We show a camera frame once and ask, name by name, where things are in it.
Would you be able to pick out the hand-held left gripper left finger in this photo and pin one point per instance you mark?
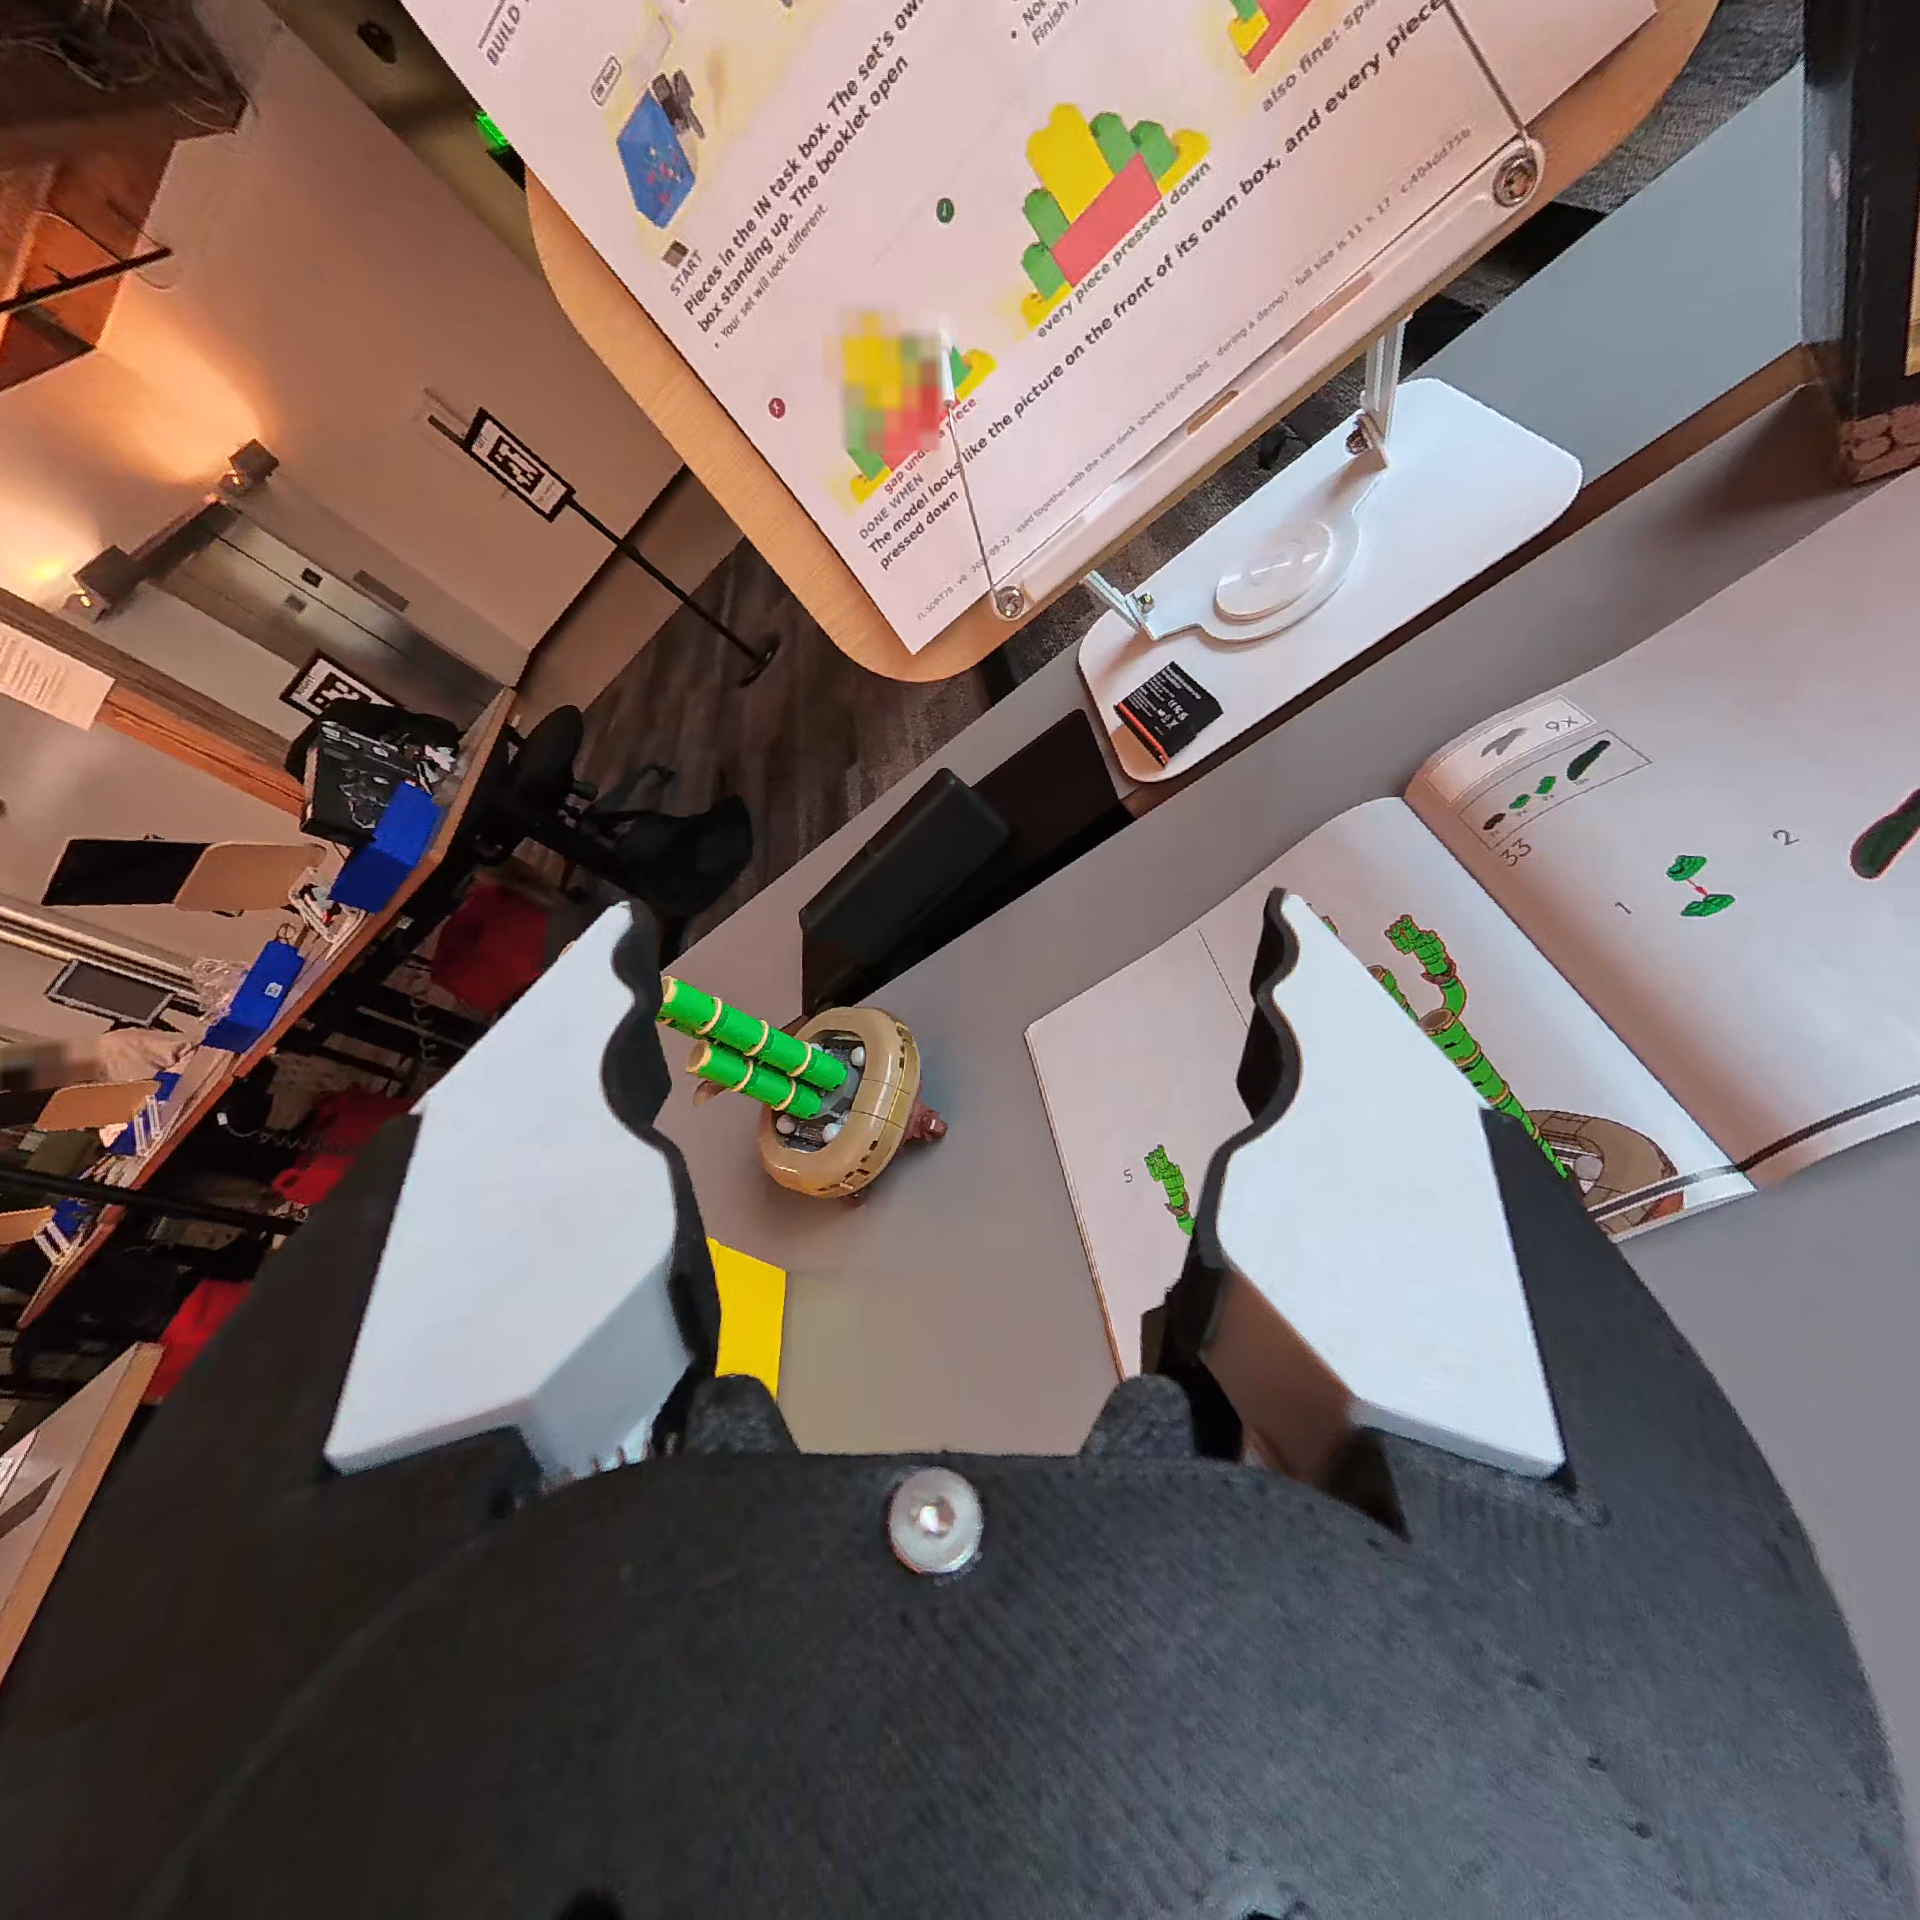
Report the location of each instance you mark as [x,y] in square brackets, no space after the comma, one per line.
[510,1215]

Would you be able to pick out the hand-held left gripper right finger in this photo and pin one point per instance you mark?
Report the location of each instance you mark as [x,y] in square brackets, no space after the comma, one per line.
[1359,1215]

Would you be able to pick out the tan and green lego bamboo model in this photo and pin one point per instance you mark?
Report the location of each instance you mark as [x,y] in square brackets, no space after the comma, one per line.
[841,1112]

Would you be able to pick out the open lego instruction booklet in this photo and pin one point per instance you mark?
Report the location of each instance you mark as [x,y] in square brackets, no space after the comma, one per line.
[1651,975]

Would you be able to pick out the yellow paper piece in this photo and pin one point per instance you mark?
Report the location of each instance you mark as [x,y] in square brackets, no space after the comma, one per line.
[746,1307]

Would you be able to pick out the red bag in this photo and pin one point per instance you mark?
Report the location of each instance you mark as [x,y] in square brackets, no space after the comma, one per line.
[488,948]

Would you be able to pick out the blue box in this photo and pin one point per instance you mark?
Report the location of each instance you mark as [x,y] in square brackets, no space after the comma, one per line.
[258,994]
[384,847]

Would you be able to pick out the long wooden workbench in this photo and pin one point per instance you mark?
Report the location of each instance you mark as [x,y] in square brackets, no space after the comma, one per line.
[428,879]

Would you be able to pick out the black office chair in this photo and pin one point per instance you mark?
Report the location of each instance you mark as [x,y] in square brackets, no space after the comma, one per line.
[540,766]

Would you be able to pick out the black equipment case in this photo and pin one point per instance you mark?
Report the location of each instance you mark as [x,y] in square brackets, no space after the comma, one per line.
[361,779]

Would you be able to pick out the black rectangular box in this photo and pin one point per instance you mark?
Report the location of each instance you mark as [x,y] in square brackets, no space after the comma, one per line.
[901,873]

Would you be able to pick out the black and white tag sign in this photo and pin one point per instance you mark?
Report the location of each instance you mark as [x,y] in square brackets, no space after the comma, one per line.
[329,687]

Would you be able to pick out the floor sign stand with tag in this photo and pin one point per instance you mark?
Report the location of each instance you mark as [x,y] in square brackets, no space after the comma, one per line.
[510,459]

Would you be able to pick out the wooden document stand white base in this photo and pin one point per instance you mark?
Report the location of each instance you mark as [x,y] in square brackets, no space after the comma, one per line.
[1470,465]

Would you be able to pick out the printed instruction sheet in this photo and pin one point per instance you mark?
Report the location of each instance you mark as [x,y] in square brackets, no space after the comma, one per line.
[1199,299]

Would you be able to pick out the wooden shelf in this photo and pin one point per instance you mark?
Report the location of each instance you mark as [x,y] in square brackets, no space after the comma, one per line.
[92,196]

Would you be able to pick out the black framed panel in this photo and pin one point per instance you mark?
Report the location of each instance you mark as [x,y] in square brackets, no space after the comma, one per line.
[1861,227]

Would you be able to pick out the white paper wall notice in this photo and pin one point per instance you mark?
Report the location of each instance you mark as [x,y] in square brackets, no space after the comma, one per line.
[49,675]

